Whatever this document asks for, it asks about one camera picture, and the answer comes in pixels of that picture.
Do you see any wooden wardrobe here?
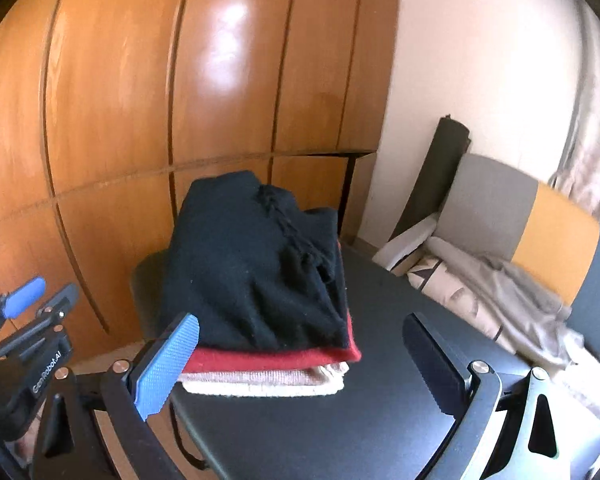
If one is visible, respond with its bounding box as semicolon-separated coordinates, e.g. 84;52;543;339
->
0;0;401;386

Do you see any grey cloth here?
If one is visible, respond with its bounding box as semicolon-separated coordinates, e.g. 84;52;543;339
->
425;235;600;376

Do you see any pale pink folded garment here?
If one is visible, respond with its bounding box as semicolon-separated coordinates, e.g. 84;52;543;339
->
180;360;352;388

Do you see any black sweater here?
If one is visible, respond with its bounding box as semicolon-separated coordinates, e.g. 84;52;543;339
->
159;171;353;352

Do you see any grey yellow blue armchair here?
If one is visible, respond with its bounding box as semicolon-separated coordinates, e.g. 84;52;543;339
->
372;152;600;361

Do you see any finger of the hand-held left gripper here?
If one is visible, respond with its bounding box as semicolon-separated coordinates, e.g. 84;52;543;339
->
0;275;47;341
0;282;81;362

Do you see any white lettered cushion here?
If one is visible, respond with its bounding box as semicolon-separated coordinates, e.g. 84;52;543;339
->
560;332;600;426

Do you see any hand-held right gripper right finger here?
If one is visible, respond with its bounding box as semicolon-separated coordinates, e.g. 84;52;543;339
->
402;312;600;480

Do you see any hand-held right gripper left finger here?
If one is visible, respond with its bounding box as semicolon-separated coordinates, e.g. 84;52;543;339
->
27;312;201;480

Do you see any pink patterned curtain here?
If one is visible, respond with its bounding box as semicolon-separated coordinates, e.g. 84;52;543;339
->
550;0;600;231

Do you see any red folded sweater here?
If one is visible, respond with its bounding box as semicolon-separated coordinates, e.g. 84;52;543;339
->
180;237;363;377

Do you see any black rolled mat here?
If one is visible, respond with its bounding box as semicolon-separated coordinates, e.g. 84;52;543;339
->
397;115;473;236

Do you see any white folded garment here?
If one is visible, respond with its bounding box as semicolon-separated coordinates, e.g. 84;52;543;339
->
182;375;346;400

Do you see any white triangle-print cushion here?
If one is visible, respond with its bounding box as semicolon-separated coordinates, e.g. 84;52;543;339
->
405;252;511;341

